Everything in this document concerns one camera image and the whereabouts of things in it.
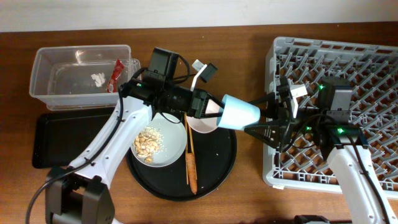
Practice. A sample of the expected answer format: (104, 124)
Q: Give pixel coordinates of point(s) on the orange carrot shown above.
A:
(191, 171)

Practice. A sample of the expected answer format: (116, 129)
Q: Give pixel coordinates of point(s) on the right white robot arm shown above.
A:
(343, 146)

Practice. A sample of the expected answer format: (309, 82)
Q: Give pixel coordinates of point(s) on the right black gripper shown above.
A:
(283, 121)

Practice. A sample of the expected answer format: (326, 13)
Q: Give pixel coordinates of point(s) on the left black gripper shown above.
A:
(199, 98)

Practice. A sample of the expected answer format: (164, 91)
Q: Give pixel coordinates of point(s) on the round black serving tray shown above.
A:
(215, 154)

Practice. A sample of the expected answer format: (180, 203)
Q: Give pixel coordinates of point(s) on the wooden chopstick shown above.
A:
(192, 148)
(186, 147)

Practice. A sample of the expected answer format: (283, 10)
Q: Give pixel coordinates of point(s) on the left wooden chopstick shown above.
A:
(186, 147)

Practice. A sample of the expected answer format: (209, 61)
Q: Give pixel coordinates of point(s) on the right wooden chopstick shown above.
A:
(192, 148)

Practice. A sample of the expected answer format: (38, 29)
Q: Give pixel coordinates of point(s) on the peanut shell food scraps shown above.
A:
(148, 143)

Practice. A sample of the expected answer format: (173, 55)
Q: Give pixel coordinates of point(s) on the light blue cup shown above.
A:
(237, 114)

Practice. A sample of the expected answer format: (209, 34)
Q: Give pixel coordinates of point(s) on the white bowl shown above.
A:
(205, 125)

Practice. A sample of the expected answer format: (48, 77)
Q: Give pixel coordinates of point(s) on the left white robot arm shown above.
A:
(80, 192)

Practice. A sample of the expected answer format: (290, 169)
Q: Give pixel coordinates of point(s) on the crumpled white tissue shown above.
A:
(99, 79)

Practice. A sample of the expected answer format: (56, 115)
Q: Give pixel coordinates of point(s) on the black rectangular tray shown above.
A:
(62, 136)

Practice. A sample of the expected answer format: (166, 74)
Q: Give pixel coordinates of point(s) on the clear plastic waste bin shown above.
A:
(61, 76)

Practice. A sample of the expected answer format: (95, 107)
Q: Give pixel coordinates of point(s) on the red snack wrapper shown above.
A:
(118, 68)

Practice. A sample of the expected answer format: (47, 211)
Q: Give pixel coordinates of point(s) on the grey dishwasher rack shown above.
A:
(372, 73)

